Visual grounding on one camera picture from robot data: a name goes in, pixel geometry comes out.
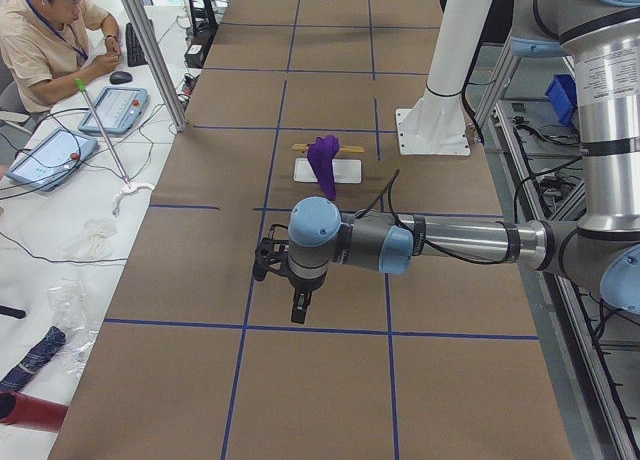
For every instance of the clear plastic bag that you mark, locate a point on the clear plastic bag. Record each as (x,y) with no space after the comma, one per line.
(74,317)

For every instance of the red cylinder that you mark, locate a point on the red cylinder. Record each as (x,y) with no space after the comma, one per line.
(28,412)

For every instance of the reacher stick green tip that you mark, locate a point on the reacher stick green tip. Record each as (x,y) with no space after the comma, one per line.
(130,187)

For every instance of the folded dark blue umbrella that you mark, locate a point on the folded dark blue umbrella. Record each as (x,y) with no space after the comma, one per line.
(34,361)

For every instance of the black computer mouse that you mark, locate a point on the black computer mouse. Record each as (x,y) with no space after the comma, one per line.
(120,77)

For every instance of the blue plastic bin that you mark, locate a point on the blue plastic bin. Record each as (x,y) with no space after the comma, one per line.
(561,92)

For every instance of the white wood towel rack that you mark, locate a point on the white wood towel rack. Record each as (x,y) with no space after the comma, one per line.
(342,170)

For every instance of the black keyboard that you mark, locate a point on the black keyboard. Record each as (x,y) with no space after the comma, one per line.
(134,52)

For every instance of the blue teach pendant far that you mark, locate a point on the blue teach pendant far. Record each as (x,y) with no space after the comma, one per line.
(117,107)

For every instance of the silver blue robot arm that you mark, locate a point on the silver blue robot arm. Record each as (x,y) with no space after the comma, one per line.
(599,252)

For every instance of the seated man beige shirt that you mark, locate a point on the seated man beige shirt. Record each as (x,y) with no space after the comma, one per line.
(48,44)

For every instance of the blue teach pendant near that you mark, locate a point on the blue teach pendant near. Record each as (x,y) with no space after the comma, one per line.
(53,160)

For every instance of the blue teach pendant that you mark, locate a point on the blue teach pendant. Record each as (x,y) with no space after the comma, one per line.
(53,160)
(117,107)

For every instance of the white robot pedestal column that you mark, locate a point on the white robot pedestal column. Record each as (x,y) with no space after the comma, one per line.
(435,125)

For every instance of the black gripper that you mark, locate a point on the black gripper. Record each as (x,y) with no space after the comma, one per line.
(303,286)

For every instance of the purple microfiber towel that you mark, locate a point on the purple microfiber towel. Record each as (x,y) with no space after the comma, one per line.
(320,155)

